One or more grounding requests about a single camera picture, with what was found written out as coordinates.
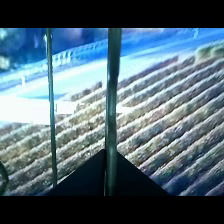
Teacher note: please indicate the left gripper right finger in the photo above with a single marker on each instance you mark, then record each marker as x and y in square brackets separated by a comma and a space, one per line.
[133, 181]

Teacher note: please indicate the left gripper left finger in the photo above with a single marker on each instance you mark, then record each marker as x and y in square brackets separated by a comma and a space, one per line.
[87, 180]

